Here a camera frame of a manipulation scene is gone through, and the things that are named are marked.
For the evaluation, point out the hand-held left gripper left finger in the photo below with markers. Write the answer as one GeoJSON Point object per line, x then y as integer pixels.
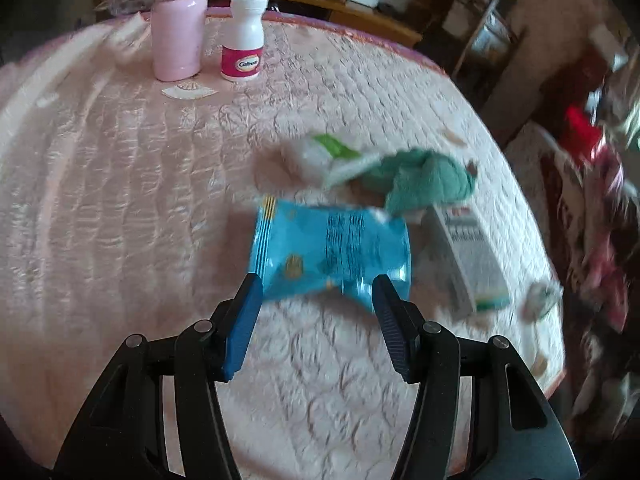
{"type": "Point", "coordinates": [242, 325]}

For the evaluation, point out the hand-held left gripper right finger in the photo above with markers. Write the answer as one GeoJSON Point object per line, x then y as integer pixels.
{"type": "Point", "coordinates": [395, 330]}

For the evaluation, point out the blue snack packet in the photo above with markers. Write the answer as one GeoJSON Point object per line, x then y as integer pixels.
{"type": "Point", "coordinates": [320, 250]}

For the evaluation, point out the white cardboard box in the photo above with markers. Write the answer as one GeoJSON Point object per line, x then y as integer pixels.
{"type": "Point", "coordinates": [470, 255]}

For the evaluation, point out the tan peel scrap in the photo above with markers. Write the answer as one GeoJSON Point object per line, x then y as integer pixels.
{"type": "Point", "coordinates": [540, 362]}
{"type": "Point", "coordinates": [452, 137]}

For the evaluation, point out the small crumpled paper ball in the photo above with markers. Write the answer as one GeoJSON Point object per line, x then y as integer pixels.
{"type": "Point", "coordinates": [542, 300]}

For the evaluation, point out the green cloth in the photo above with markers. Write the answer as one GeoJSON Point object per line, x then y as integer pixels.
{"type": "Point", "coordinates": [425, 180]}

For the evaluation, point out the white and green packet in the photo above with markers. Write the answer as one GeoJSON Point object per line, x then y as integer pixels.
{"type": "Point", "coordinates": [325, 157]}

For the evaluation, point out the fan-shaped white paper piece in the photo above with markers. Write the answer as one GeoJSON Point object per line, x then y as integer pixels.
{"type": "Point", "coordinates": [189, 91]}

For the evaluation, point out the heap of red patterned clothes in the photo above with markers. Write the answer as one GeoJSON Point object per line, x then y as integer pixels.
{"type": "Point", "coordinates": [595, 185]}

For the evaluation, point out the white pill bottle pink label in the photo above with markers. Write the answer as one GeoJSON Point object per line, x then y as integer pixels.
{"type": "Point", "coordinates": [243, 35]}

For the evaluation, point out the wooden chair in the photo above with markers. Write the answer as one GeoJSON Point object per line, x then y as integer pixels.
{"type": "Point", "coordinates": [487, 35]}

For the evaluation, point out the wooden table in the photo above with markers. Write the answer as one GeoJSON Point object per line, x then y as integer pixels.
{"type": "Point", "coordinates": [350, 15]}

